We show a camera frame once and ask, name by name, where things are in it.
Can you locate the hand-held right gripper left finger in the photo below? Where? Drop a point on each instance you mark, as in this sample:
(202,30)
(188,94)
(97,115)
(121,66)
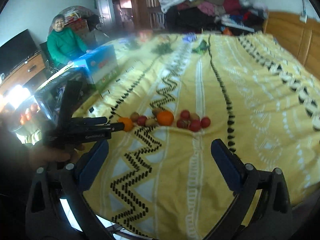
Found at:
(96,163)

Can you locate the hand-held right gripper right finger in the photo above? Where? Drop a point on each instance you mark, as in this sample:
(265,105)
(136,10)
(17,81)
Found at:
(223,163)

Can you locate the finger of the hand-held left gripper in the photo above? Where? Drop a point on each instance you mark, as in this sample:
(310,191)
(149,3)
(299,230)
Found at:
(116,127)
(92,120)

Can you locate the small orange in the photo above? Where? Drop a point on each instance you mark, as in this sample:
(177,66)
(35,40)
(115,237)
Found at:
(127,125)

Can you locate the metal bowl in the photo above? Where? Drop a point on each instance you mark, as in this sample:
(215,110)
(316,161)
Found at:
(17,130)

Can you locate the person's left hand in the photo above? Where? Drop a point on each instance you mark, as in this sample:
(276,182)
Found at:
(56,155)

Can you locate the black printed carton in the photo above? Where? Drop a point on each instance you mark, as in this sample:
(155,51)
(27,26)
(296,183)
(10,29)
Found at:
(53,93)

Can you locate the brown longan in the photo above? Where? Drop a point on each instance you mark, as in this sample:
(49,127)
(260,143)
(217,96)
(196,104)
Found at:
(156,111)
(134,116)
(195,116)
(151,122)

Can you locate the heap of oranges and tomatoes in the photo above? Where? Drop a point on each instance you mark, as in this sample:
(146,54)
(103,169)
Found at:
(28,113)

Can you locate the blue printed carton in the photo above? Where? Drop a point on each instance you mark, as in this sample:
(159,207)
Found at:
(100,65)

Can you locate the large orange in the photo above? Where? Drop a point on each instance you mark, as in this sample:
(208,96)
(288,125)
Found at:
(165,118)

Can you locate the wooden television cabinet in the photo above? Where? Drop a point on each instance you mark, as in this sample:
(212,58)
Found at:
(23,73)

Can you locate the black television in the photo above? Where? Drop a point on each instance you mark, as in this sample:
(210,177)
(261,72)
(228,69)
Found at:
(15,50)

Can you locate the pile of bags and boxes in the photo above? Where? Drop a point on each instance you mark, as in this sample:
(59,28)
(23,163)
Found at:
(77,20)

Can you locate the leafy green vegetable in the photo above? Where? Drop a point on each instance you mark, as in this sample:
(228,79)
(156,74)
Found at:
(201,47)
(162,48)
(132,44)

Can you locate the yellow patterned blanket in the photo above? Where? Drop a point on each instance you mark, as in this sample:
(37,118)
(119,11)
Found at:
(187,80)

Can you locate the red snack packet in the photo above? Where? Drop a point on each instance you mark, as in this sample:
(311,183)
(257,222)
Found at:
(144,33)

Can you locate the blue snack packet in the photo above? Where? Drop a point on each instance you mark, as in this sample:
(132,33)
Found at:
(188,38)

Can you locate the wooden chair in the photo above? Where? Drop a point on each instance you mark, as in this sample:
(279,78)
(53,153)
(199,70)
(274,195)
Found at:
(156,18)

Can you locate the wooden wardrobe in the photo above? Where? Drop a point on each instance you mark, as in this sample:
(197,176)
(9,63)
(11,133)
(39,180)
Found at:
(145,0)

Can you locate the wooden headboard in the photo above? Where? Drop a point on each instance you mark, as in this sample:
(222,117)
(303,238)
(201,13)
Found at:
(292,35)

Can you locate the pile of clothes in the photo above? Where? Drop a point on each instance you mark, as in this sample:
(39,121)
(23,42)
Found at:
(212,5)

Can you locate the white wall socket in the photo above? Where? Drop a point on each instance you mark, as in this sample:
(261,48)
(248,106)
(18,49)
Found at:
(304,17)

